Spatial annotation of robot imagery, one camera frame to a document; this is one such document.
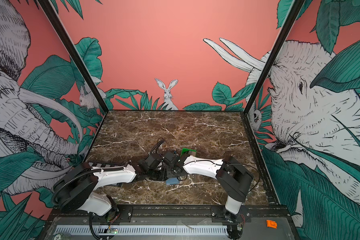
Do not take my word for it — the blue leather card holder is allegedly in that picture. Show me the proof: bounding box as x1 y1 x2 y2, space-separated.
166 178 180 185

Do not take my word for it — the green plastic card tray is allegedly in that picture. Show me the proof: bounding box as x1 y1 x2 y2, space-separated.
181 148 197 156

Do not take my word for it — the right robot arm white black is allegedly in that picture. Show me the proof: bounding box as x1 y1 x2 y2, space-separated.
161 152 254 223

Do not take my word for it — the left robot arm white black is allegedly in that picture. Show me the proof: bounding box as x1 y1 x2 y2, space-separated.
51 153 162 216

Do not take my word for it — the gold credit card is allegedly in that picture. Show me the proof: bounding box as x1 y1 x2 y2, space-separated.
189 151 197 157

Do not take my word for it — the checkerboard calibration board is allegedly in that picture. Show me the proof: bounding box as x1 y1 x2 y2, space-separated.
86 161 125 188

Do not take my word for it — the orange connector clip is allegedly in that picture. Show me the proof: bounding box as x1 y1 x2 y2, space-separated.
266 220 278 229

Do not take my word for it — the white slotted cable duct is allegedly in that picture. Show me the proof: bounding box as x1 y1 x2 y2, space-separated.
54 225 228 236

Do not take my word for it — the black front mounting rail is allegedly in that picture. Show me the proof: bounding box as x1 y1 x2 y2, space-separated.
47 204 293 225

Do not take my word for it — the left black frame post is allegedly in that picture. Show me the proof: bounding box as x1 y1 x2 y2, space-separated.
38 0 109 114

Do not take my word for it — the black frame post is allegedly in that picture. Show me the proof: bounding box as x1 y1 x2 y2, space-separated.
38 0 109 114
244 0 305 115

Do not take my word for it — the right black frame post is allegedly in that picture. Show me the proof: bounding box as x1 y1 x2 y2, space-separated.
244 0 305 115

